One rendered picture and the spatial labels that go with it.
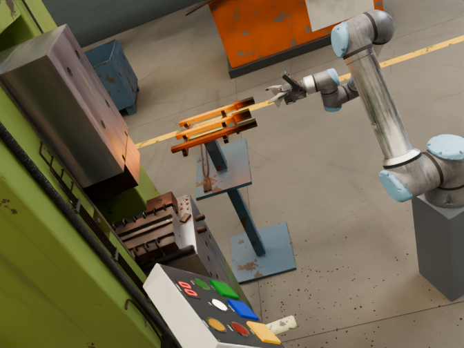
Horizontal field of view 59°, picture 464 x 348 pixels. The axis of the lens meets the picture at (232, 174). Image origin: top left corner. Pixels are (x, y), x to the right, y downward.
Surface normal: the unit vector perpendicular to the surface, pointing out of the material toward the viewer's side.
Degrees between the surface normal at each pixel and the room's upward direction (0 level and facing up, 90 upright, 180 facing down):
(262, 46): 90
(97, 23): 90
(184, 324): 30
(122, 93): 90
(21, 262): 90
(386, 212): 0
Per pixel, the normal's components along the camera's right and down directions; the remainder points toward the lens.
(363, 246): -0.33, -0.74
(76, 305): 0.16, 0.56
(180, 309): -0.67, -0.36
